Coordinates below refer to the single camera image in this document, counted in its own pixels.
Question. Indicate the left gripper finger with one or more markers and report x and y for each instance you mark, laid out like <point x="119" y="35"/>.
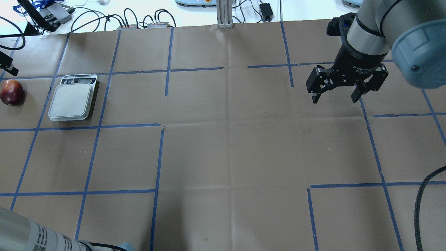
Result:
<point x="6" y="63"/>

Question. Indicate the white electronic kitchen scale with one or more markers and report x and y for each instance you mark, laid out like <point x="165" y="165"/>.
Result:
<point x="73" y="97"/>

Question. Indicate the red yellow mango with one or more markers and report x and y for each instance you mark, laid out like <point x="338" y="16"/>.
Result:
<point x="12" y="93"/>

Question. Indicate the black power adapter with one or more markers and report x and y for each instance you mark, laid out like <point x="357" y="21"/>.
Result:
<point x="266" y="12"/>

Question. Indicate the teach pendant tablet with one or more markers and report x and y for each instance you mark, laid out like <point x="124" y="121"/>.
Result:
<point x="196" y="3"/>

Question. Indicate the aluminium frame post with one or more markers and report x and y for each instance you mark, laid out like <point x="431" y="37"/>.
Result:
<point x="224" y="14"/>

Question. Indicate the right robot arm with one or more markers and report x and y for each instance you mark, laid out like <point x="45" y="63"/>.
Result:
<point x="413" y="31"/>

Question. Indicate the grey usb hub box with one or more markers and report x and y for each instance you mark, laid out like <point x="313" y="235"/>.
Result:
<point x="158" y="25"/>

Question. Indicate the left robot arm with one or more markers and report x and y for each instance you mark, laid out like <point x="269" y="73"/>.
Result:
<point x="18" y="233"/>

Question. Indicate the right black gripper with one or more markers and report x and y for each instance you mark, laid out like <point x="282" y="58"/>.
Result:
<point x="356" y="61"/>

